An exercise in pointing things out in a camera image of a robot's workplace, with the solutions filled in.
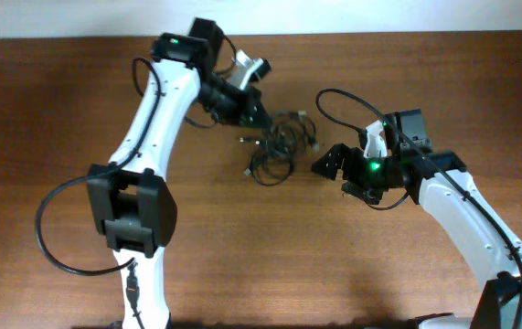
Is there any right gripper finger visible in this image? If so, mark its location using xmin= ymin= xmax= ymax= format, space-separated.
xmin=341 ymin=182 xmax=382 ymax=205
xmin=311 ymin=143 xmax=356 ymax=181

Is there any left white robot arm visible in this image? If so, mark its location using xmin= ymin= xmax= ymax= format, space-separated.
xmin=87 ymin=18 xmax=271 ymax=328

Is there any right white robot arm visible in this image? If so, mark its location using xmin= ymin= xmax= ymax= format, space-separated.
xmin=311 ymin=110 xmax=522 ymax=328

